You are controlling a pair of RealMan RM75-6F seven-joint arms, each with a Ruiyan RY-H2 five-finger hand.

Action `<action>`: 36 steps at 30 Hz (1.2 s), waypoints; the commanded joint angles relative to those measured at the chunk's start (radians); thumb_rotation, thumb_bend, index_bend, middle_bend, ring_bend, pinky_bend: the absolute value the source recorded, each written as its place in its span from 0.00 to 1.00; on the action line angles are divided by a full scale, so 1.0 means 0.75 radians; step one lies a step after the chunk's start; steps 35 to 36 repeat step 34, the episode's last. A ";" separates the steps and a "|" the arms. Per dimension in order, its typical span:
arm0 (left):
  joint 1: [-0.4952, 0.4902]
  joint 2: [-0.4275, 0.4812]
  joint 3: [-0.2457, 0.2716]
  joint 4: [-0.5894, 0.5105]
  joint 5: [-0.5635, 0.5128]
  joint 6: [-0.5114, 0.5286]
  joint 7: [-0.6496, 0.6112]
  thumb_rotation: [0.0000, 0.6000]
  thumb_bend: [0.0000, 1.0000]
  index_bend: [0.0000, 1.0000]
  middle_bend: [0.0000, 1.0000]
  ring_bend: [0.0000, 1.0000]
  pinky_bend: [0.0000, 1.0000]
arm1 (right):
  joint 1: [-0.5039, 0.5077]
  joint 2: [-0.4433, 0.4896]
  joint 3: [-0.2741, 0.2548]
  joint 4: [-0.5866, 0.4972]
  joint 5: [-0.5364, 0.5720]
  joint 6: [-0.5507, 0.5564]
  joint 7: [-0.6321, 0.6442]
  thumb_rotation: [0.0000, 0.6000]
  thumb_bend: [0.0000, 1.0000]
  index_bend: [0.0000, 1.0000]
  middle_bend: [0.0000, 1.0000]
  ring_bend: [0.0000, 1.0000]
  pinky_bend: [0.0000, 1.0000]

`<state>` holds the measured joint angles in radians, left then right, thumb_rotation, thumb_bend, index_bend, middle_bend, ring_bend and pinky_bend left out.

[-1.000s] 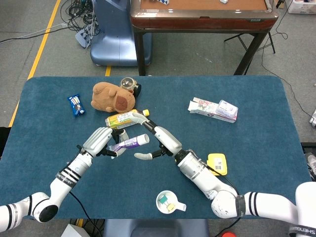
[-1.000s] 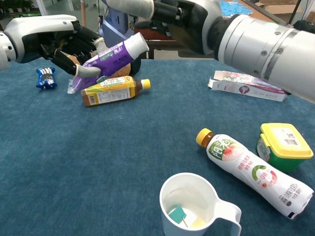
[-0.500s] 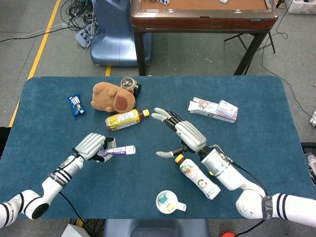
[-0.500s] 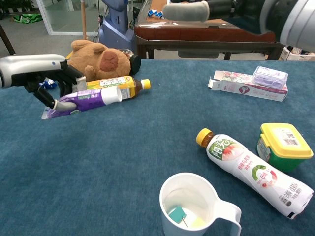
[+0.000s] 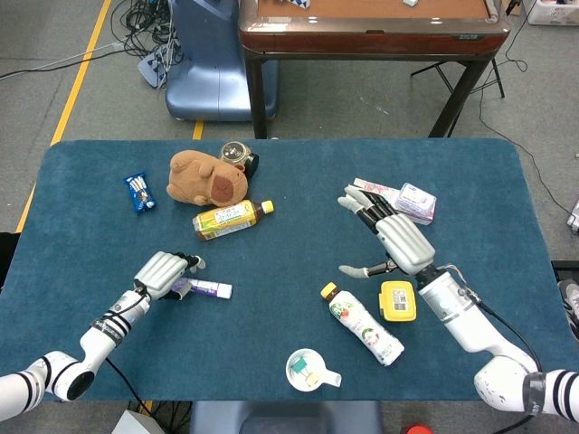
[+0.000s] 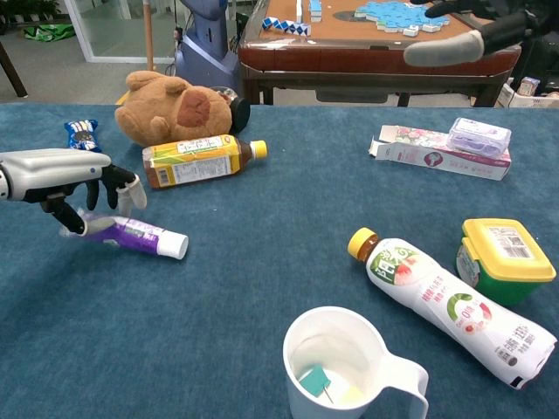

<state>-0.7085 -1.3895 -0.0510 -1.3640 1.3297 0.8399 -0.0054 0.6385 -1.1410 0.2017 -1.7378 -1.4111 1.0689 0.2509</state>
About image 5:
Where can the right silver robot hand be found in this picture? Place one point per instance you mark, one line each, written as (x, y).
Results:
(405, 242)

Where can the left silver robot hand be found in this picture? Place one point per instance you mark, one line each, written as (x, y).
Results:
(160, 273)

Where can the purple white tube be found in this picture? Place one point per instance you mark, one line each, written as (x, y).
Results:
(208, 287)

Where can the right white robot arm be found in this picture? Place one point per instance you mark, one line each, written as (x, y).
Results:
(466, 321)

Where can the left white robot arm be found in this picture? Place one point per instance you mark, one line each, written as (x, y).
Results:
(99, 339)

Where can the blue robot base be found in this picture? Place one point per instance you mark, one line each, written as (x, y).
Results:
(203, 81)

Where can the white pink toothpaste carton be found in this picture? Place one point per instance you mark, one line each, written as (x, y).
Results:
(375, 185)

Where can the purple wet wipes pack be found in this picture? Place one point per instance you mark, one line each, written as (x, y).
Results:
(416, 199)

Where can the green container yellow lid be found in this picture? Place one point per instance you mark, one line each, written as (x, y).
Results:
(398, 300)

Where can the blue cookie snack packet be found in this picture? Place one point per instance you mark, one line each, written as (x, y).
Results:
(140, 192)

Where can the tea bottle yellow label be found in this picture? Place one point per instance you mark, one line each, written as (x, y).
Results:
(226, 219)

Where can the peach drink bottle white label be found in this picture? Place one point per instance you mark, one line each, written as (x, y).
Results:
(362, 325)

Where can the brown plush capybara toy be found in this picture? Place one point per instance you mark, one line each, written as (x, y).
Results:
(199, 181)

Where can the blue felt table cover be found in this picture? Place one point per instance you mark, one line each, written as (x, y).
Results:
(289, 262)

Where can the green binder clip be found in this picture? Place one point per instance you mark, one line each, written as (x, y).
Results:
(299, 366)

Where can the white plastic mug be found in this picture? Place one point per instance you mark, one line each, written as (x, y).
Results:
(296, 382)

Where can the grey sneaker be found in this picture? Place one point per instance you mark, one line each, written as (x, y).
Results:
(571, 303)

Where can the blue grey robot torso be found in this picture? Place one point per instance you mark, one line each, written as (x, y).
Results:
(289, 418)

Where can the blue power strip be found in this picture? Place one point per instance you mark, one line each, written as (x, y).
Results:
(151, 68)

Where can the white storage basket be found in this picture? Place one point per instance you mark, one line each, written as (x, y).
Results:
(552, 13)

